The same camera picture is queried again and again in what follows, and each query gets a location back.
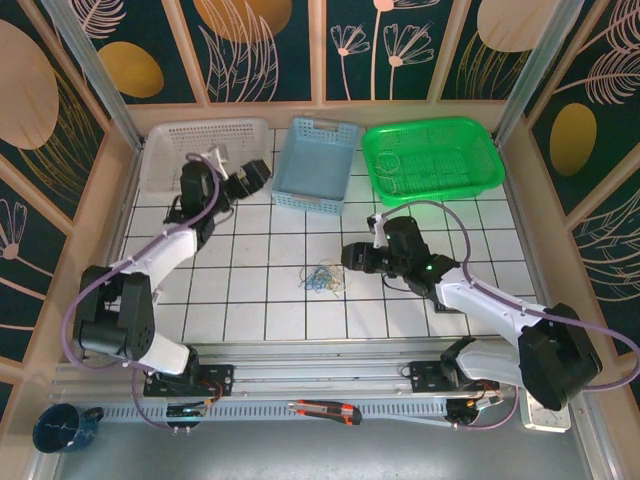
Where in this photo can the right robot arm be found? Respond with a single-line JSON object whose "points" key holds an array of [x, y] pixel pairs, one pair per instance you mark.
{"points": [[490, 305]]}

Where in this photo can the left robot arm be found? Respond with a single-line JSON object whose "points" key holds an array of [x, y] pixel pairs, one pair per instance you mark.
{"points": [[165, 250]]}

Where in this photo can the blue perforated plastic basket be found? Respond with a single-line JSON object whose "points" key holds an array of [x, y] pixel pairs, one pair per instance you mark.
{"points": [[315, 165]]}

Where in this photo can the white plastic mesh basket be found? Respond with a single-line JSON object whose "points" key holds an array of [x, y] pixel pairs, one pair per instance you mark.
{"points": [[200, 132]]}

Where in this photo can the green plastic mesh basket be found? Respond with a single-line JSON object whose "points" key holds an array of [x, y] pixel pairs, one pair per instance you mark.
{"points": [[450, 165]]}

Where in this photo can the orange black utility knife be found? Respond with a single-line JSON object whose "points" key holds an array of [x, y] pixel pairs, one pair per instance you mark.
{"points": [[325, 411]]}

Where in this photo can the black controller board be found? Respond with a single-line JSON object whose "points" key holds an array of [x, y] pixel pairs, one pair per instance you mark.
{"points": [[182, 411], [462, 410]]}

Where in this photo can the white flat device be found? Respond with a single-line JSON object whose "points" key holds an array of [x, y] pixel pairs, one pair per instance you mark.
{"points": [[547, 420]]}

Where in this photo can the dark blue mug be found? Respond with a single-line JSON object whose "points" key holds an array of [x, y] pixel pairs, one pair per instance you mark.
{"points": [[60, 430]]}

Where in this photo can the aluminium linear rail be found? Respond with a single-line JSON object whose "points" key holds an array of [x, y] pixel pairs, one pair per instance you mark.
{"points": [[310, 372]]}

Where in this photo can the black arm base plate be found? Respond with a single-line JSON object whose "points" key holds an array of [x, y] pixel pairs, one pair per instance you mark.
{"points": [[422, 377], [220, 375]]}

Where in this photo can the aluminium frame post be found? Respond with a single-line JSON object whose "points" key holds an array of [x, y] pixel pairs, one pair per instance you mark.
{"points": [[88, 65], [540, 65]]}

